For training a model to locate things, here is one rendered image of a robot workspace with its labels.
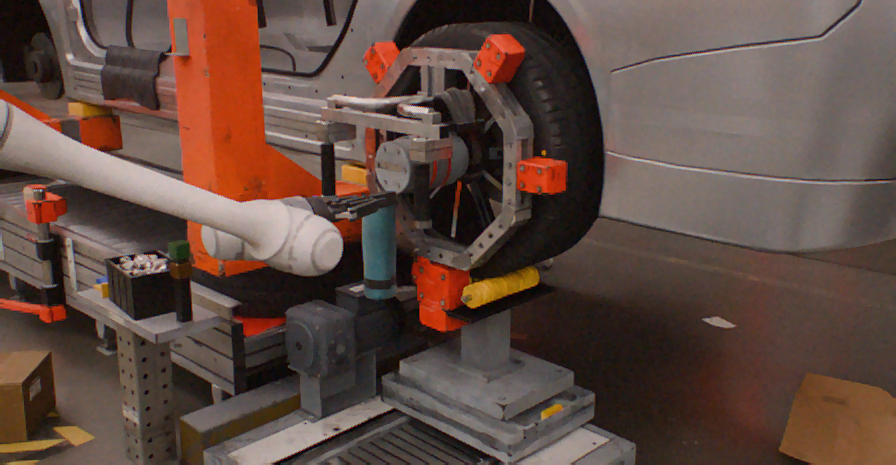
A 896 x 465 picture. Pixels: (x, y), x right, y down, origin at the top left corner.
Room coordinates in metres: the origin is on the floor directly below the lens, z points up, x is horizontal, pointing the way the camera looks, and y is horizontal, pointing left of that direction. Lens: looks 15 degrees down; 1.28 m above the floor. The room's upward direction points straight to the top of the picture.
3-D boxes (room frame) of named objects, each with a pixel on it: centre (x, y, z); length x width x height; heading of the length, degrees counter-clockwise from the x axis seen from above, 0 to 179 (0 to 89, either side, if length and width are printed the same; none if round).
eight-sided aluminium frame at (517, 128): (2.21, 0.01, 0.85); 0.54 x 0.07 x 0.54; 45
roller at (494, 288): (2.20, -0.14, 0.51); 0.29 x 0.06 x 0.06; 135
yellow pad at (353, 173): (2.71, 0.24, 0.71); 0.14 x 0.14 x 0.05; 45
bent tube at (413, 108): (2.06, 0.03, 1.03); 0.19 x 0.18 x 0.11; 135
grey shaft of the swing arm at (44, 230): (3.15, 1.45, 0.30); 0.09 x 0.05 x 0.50; 45
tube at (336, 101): (2.20, 0.17, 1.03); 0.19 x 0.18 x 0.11; 135
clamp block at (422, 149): (1.95, 0.04, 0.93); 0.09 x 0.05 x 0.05; 135
